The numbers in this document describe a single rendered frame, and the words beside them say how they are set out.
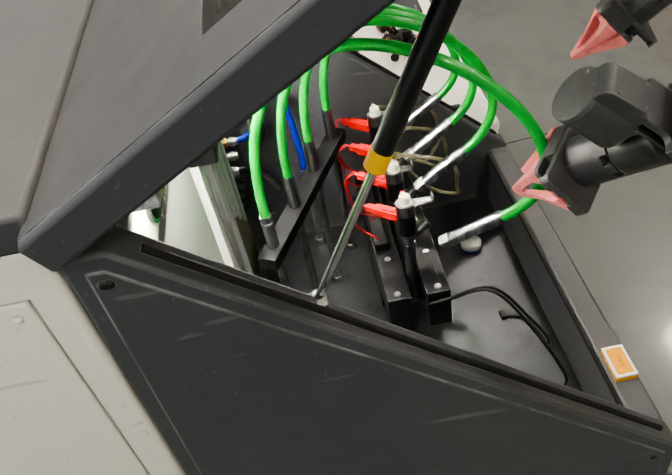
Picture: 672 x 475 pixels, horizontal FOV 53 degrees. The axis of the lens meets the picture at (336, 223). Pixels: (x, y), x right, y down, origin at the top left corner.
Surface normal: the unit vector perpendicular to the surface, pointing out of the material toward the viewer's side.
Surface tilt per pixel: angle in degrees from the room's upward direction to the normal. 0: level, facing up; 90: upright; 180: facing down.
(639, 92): 43
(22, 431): 90
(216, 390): 90
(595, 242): 0
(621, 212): 0
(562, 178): 49
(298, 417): 90
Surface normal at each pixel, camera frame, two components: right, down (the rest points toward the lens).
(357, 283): -0.15, -0.73
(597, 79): -0.84, -0.40
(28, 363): 0.14, 0.66
